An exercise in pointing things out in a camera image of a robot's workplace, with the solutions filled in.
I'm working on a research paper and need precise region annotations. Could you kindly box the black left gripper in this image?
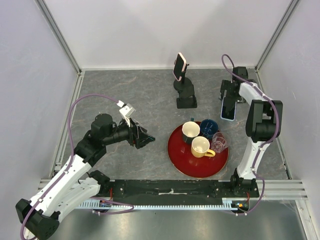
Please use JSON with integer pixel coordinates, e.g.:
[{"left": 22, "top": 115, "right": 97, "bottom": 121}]
[{"left": 103, "top": 115, "right": 155, "bottom": 149}]

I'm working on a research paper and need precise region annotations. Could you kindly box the blue cased phone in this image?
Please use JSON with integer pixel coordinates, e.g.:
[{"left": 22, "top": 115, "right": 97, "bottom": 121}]
[{"left": 220, "top": 96, "right": 237, "bottom": 122}]

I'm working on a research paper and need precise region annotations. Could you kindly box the black rectangular block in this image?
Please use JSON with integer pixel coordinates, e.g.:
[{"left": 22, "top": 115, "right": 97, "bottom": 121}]
[{"left": 176, "top": 84, "right": 198, "bottom": 109}]

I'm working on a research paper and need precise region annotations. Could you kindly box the black phone stand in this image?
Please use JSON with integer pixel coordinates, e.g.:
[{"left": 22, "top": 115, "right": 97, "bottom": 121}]
[{"left": 173, "top": 63, "right": 191, "bottom": 93}]

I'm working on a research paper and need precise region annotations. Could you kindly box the pink cased phone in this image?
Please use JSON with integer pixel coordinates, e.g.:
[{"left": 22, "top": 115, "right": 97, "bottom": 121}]
[{"left": 173, "top": 52, "right": 187, "bottom": 82}]

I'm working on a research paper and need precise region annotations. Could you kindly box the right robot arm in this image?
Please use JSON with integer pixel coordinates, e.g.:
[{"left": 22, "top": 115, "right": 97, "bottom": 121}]
[{"left": 219, "top": 66, "right": 283, "bottom": 197}]

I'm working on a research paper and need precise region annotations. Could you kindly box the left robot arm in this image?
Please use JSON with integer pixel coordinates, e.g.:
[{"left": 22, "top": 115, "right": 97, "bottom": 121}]
[{"left": 15, "top": 113, "right": 155, "bottom": 240}]

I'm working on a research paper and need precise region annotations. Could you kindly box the dark blue cup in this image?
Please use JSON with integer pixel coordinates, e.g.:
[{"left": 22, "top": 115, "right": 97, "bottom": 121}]
[{"left": 199, "top": 119, "right": 219, "bottom": 141}]

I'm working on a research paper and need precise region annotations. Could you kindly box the clear glass cup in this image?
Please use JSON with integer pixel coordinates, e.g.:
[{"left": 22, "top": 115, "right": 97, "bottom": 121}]
[{"left": 211, "top": 131, "right": 229, "bottom": 153}]

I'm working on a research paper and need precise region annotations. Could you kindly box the red round tray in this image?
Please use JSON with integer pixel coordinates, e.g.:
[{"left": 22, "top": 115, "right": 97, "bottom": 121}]
[{"left": 167, "top": 125, "right": 229, "bottom": 179}]

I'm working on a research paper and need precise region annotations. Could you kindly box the green mug white inside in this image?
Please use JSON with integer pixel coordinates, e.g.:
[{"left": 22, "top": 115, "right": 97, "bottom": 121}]
[{"left": 181, "top": 118, "right": 200, "bottom": 144}]

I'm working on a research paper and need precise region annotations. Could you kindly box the yellow mug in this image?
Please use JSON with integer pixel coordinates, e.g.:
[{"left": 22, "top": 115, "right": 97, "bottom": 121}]
[{"left": 191, "top": 136, "right": 216, "bottom": 158}]

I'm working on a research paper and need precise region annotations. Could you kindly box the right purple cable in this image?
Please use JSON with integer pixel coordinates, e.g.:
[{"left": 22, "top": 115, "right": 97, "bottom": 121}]
[{"left": 221, "top": 53, "right": 281, "bottom": 217}]

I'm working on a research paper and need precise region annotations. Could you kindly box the purple cable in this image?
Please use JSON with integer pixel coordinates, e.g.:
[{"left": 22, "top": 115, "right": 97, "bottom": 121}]
[
  {"left": 221, "top": 53, "right": 281, "bottom": 217},
  {"left": 19, "top": 93, "right": 136, "bottom": 238}
]

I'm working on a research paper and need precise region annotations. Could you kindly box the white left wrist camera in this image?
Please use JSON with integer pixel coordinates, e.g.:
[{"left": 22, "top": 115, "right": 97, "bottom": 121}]
[{"left": 117, "top": 100, "right": 135, "bottom": 127}]

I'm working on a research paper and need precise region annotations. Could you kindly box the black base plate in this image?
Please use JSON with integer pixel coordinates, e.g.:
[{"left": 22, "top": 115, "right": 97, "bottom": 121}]
[{"left": 97, "top": 179, "right": 260, "bottom": 206}]

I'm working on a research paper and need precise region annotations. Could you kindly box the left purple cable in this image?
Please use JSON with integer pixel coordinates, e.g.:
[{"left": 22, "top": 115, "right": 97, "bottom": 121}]
[{"left": 19, "top": 93, "right": 136, "bottom": 238}]

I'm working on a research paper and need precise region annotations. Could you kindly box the slotted cable duct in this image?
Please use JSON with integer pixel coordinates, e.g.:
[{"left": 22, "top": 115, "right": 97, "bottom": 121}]
[{"left": 77, "top": 198, "right": 251, "bottom": 209}]

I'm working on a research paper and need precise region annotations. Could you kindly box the aluminium frame rail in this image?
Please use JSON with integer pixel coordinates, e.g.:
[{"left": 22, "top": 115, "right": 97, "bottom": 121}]
[{"left": 35, "top": 0, "right": 82, "bottom": 75}]

